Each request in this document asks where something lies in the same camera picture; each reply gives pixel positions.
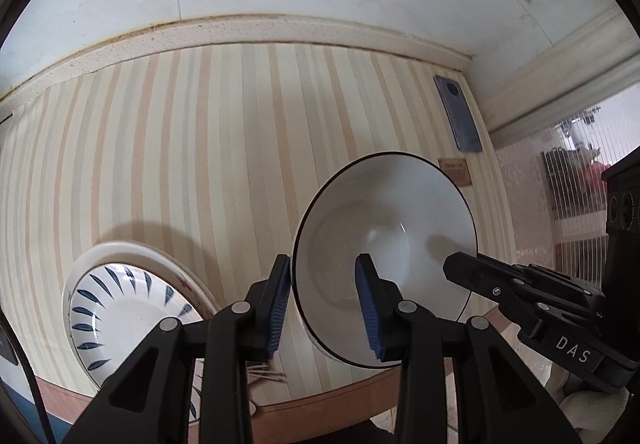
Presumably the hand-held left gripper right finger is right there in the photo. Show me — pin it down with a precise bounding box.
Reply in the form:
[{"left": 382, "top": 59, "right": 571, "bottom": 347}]
[{"left": 354, "top": 253, "right": 568, "bottom": 444}]

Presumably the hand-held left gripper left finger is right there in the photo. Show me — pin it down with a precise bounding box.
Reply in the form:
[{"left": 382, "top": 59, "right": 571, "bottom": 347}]
[{"left": 62, "top": 254, "right": 292, "bottom": 444}]

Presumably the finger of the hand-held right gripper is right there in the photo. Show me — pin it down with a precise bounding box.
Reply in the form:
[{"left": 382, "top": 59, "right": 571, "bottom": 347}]
[{"left": 442, "top": 251, "right": 603, "bottom": 325}]

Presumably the white bowl black rim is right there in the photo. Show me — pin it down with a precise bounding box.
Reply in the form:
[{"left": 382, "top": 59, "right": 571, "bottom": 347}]
[{"left": 291, "top": 151, "right": 478, "bottom": 369}]

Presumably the blue leaf pattern plate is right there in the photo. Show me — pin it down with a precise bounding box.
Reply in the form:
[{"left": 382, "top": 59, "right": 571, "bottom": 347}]
[{"left": 69, "top": 263, "right": 201, "bottom": 425}]

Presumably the pink blossom white plate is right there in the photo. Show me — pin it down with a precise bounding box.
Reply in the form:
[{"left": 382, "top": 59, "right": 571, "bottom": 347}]
[{"left": 62, "top": 241, "right": 221, "bottom": 405}]

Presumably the person's right forearm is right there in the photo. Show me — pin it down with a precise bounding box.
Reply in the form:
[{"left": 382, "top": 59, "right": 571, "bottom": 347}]
[{"left": 547, "top": 364, "right": 640, "bottom": 444}]

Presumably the small brown square tag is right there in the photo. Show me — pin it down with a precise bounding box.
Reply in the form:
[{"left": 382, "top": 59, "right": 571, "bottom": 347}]
[{"left": 438, "top": 156, "right": 473, "bottom": 186}]

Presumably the frosted glass sliding door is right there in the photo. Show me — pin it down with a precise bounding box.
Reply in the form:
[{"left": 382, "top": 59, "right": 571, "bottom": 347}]
[{"left": 470, "top": 6, "right": 640, "bottom": 285}]

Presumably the blue smartphone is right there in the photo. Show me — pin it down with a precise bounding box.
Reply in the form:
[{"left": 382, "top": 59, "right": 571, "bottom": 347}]
[{"left": 434, "top": 75, "right": 483, "bottom": 154}]

